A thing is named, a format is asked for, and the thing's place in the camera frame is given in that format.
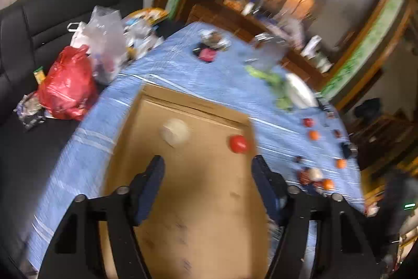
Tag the cardboard tray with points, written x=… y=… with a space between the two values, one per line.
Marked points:
x=208 y=219

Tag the blue plaid tablecloth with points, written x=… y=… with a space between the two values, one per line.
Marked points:
x=280 y=135

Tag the small orange far top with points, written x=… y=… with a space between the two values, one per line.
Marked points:
x=314 y=135

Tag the green leafy vegetable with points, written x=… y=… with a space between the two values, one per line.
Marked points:
x=277 y=85

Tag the red jujube right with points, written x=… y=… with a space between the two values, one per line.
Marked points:
x=304 y=177

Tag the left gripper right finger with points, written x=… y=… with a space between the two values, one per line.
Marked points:
x=323 y=235

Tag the small orange far right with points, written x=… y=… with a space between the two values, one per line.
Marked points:
x=341 y=163

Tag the black sofa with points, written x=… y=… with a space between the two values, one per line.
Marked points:
x=33 y=33

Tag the white enamel basin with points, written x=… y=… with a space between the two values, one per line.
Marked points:
x=298 y=92

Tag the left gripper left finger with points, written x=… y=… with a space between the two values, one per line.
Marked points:
x=76 y=250

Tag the red cherry tomato far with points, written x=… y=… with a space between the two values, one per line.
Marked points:
x=308 y=122

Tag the wooden sideboard counter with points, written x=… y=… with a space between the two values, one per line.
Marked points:
x=224 y=15

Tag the large orange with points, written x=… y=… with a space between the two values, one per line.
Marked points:
x=328 y=184

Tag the pink perfume box bottle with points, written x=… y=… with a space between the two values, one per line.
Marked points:
x=211 y=42

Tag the dark jujube far right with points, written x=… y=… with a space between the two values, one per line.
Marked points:
x=337 y=133

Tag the small orange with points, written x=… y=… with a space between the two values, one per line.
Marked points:
x=341 y=163
x=314 y=135

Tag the clear plastic bag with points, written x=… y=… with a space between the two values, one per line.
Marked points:
x=104 y=37

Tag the black small box device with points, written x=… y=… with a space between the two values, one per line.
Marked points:
x=349 y=150

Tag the clear plastic pitcher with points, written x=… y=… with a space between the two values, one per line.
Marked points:
x=269 y=50

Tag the red plastic bag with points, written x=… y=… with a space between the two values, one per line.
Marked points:
x=69 y=90

